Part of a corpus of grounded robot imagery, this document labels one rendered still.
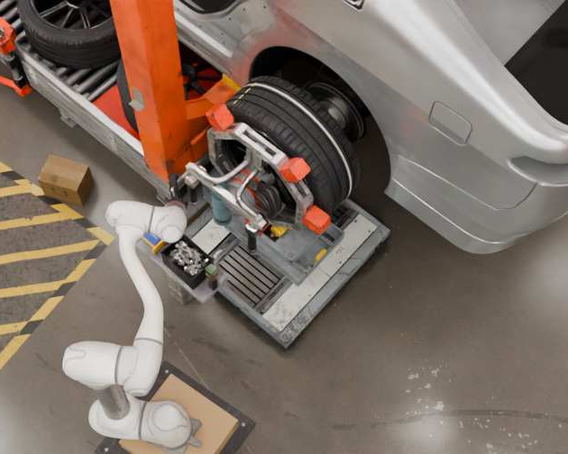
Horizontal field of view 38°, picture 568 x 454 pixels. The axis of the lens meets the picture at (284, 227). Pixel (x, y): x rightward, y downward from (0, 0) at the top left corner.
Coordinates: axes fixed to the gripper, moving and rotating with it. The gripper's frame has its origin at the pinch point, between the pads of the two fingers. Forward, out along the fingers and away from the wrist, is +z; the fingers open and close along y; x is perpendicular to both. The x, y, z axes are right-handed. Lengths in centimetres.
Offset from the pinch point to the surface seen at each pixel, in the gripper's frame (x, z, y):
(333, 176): -62, 0, -7
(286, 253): -33, 50, -64
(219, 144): -16.2, 31.4, 4.5
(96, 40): 44, 120, 42
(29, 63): 82, 120, 38
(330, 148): -63, 2, 4
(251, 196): -27.0, 5.2, -11.5
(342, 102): -72, 32, 12
